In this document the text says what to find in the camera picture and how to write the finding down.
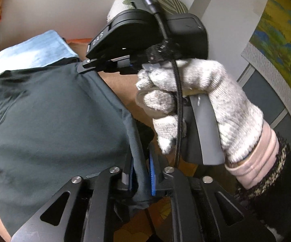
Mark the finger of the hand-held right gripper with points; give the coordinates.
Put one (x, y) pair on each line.
(96, 64)

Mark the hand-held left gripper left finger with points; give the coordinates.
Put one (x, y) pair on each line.
(120, 192)

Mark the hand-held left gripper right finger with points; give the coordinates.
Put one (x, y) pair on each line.
(152, 179)

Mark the dark green pants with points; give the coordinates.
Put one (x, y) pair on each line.
(59, 131)

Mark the person's right forearm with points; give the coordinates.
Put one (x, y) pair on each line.
(266, 174)

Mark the person's right hand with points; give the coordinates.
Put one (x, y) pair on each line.
(211, 88)

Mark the orange patterned blanket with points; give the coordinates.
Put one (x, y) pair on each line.
(158, 208)

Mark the tan bed sheet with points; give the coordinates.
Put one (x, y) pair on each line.
(120, 90)

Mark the green striped pillow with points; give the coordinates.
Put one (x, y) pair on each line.
(170, 2)

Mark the folded blue jeans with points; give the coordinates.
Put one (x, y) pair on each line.
(34, 50)

